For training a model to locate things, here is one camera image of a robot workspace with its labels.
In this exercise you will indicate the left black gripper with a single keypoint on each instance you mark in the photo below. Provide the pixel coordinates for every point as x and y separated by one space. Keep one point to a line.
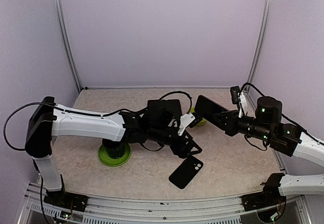
184 153

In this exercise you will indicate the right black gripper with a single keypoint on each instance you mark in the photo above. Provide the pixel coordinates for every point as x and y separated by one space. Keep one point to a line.
231 125

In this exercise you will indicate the black phone front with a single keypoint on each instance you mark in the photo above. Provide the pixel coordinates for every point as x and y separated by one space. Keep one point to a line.
205 108

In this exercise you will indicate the black phone case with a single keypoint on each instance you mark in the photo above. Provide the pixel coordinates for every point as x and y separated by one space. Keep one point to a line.
175 108
185 172

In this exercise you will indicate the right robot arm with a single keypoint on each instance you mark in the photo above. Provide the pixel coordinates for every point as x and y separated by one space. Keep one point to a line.
288 139

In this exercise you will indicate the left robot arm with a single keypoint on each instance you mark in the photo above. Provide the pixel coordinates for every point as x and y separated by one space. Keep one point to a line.
161 121

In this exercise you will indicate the green bowl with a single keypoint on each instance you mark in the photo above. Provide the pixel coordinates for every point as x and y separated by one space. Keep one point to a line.
201 122

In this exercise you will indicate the dark green mug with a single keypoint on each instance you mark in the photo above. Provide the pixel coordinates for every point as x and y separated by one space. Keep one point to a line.
114 149

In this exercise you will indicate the green plate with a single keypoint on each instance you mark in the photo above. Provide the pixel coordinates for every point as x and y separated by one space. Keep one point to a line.
106 160

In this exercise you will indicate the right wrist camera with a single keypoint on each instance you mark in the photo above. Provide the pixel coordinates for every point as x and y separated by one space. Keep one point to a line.
239 99

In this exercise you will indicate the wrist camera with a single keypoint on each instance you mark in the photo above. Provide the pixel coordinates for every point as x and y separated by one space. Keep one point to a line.
239 99
188 120

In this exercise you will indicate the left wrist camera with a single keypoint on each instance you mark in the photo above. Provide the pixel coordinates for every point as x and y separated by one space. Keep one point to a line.
188 120

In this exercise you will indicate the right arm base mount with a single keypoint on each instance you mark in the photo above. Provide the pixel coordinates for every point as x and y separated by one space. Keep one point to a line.
269 196

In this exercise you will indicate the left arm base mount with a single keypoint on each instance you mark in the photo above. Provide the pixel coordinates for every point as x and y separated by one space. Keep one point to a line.
67 200

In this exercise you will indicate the right aluminium frame post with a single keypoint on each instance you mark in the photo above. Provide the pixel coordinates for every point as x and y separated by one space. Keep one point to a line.
260 40

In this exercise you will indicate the aluminium frame post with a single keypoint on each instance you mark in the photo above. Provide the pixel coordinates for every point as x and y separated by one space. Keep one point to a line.
260 40
67 46

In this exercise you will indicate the aluminium front rail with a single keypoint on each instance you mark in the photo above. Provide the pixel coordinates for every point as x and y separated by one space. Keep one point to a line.
100 209

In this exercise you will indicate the left aluminium frame post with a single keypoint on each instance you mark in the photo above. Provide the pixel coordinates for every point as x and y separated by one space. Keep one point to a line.
67 46

